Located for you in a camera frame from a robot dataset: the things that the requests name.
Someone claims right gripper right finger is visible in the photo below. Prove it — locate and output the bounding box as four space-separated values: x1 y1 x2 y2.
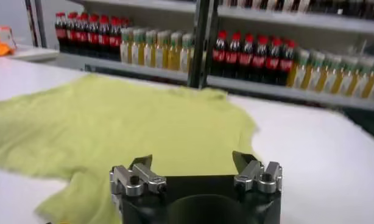
231 150 283 194

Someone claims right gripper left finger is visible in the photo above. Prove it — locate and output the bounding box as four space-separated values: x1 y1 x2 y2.
109 154 168 197

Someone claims yellow-green t-shirt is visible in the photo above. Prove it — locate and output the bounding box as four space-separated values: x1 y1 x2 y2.
0 74 259 224

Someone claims red cap cola bottle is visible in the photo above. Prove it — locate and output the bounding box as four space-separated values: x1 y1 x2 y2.
66 12 79 53
238 33 255 80
55 12 68 51
251 35 269 82
265 37 282 84
87 14 99 57
108 16 121 61
211 30 228 77
225 31 241 79
77 13 89 55
98 15 110 58
278 39 297 86

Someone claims drinks display shelf rack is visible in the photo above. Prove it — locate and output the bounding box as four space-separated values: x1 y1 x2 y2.
24 0 374 112

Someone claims white side table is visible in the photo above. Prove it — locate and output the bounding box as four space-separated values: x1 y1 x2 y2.
10 44 60 62

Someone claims orange and white box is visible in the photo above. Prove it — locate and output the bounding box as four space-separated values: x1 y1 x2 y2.
0 26 16 49

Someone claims black slanted frame bar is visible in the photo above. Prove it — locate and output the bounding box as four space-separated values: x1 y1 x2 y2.
24 0 48 49

